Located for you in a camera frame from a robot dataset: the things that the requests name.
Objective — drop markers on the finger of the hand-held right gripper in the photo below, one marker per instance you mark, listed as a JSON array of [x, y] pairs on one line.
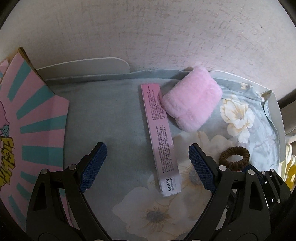
[[276, 187]]

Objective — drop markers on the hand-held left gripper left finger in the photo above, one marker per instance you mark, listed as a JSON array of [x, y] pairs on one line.
[[93, 166]]

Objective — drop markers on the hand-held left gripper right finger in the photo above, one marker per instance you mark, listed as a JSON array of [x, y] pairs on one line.
[[201, 169]]

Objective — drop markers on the long pink cosmetic box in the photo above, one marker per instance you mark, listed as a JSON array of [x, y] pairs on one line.
[[159, 139]]

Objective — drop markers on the pink striped cardboard box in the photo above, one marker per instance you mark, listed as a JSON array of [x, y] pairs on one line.
[[34, 120]]

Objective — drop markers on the green yellow floral blanket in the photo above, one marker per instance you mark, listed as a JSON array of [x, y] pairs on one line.
[[290, 166]]

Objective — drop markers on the blue floral tablecloth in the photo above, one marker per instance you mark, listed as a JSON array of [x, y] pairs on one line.
[[104, 111]]

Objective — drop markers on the grey cushion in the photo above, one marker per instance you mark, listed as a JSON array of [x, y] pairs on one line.
[[290, 120]]

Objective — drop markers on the pink fluffy pouch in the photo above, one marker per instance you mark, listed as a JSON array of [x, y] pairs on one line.
[[193, 99]]

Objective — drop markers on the white tray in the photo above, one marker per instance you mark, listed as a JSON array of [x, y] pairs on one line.
[[92, 66]]

